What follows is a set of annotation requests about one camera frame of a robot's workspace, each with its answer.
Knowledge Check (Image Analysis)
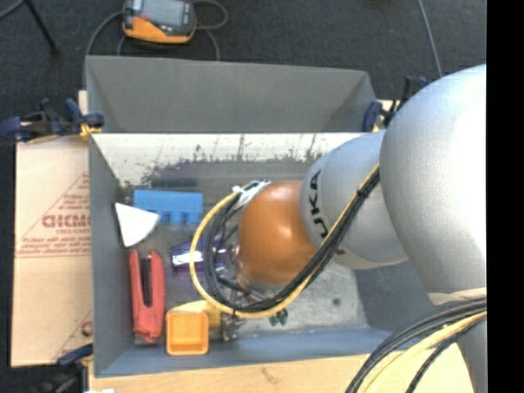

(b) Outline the purple plastic bottle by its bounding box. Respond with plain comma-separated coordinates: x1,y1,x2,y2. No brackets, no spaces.
170,235,235,274

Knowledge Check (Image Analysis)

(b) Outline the brown cardboard board red print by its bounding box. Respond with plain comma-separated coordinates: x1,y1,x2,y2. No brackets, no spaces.
10,133,95,368

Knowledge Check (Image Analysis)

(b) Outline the white wedge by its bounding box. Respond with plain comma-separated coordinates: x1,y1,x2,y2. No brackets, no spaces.
114,201,161,249

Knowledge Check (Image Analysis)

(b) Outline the blue notched block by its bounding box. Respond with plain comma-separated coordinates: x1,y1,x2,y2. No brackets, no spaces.
132,188,205,227

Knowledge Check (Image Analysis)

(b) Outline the yellow rounded object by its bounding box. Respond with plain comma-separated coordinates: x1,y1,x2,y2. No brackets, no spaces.
179,299,225,340

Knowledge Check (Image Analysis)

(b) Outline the grey metal bin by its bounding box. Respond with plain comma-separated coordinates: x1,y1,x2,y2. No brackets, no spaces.
84,54,431,379

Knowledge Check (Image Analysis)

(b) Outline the orange square cup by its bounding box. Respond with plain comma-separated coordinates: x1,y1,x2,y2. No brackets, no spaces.
164,307,211,357

